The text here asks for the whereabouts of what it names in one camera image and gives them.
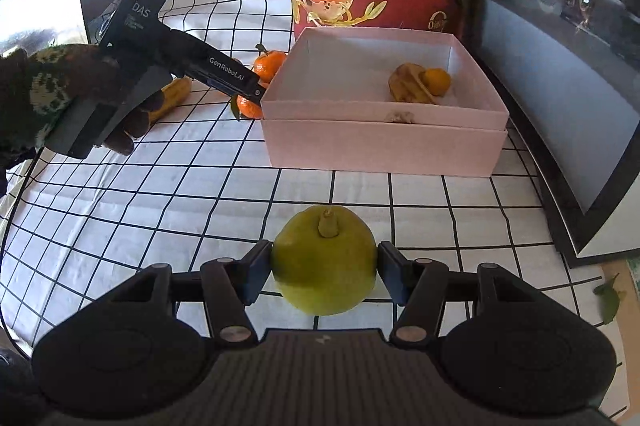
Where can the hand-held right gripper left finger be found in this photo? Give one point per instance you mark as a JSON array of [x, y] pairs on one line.
[[259, 272]]

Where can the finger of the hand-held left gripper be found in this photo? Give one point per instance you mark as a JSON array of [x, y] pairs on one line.
[[239, 90]]

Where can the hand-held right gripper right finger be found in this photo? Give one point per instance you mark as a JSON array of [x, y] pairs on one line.
[[392, 275]]

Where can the orange tangerine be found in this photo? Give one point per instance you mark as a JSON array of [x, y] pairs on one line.
[[249, 107], [270, 65], [437, 81]]

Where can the brown-spotted yellow banana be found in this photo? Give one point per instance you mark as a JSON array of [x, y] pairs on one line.
[[174, 98], [411, 82]]

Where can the green pear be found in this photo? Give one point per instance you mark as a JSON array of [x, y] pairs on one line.
[[324, 263]]

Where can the pink cardboard box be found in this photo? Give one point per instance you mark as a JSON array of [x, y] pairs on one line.
[[385, 146]]

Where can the person's left hand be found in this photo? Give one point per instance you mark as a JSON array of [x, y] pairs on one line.
[[47, 93]]

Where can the white checked tablecloth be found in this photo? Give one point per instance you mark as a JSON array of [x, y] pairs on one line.
[[150, 216]]

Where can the green leaf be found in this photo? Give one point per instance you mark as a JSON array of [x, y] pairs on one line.
[[607, 302]]

